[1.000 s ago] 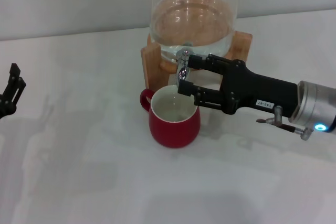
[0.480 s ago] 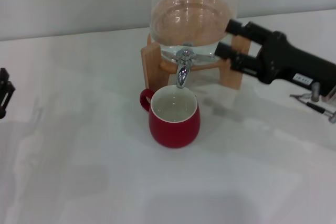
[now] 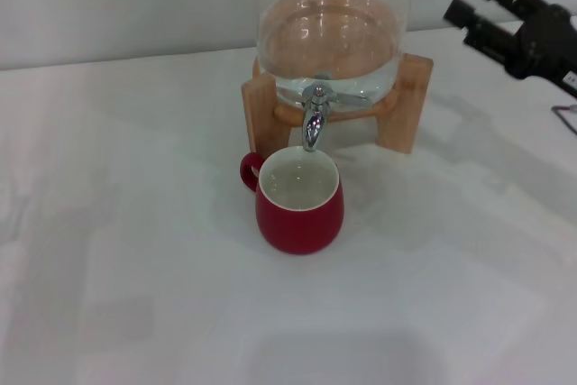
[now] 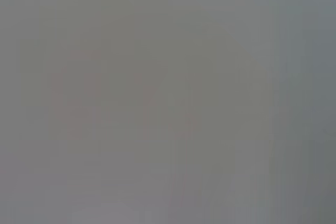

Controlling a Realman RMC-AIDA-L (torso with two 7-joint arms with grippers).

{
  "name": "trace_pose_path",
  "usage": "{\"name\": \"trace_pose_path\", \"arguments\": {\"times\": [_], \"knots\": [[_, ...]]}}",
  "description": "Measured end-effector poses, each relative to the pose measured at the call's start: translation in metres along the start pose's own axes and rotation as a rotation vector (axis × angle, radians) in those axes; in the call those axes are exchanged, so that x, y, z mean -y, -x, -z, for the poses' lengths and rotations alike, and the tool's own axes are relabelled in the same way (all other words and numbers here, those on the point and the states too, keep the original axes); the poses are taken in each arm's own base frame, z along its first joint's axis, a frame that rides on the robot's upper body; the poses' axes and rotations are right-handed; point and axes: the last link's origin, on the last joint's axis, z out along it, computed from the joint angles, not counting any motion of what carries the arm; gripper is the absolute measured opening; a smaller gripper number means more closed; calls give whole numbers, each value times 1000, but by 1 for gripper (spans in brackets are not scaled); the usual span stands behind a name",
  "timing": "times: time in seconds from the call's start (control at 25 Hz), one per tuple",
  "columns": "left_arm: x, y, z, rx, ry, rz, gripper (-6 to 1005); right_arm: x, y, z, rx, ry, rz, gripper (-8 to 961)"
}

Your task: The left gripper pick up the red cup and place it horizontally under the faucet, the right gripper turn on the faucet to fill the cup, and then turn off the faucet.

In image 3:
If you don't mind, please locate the glass water dispenser jar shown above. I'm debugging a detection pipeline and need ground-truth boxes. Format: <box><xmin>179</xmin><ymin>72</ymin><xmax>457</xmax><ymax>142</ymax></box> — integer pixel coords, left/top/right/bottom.
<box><xmin>249</xmin><ymin>0</ymin><xmax>414</xmax><ymax>114</ymax></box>

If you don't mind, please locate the wooden dispenser stand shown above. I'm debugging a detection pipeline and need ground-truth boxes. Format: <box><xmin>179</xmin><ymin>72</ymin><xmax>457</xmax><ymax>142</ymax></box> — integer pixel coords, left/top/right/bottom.
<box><xmin>241</xmin><ymin>53</ymin><xmax>435</xmax><ymax>178</ymax></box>

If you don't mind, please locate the red ceramic cup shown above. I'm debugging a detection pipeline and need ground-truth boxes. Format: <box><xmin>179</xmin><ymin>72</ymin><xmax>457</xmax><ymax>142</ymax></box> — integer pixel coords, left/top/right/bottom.
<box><xmin>239</xmin><ymin>146</ymin><xmax>344</xmax><ymax>255</ymax></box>

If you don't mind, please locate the chrome faucet tap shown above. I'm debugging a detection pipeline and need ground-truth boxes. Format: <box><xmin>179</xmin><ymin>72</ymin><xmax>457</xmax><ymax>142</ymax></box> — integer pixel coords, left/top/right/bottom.
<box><xmin>300</xmin><ymin>82</ymin><xmax>374</xmax><ymax>152</ymax></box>

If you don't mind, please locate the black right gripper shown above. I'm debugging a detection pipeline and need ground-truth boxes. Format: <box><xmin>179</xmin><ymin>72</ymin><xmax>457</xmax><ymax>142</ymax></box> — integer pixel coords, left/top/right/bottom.
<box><xmin>443</xmin><ymin>0</ymin><xmax>577</xmax><ymax>97</ymax></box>

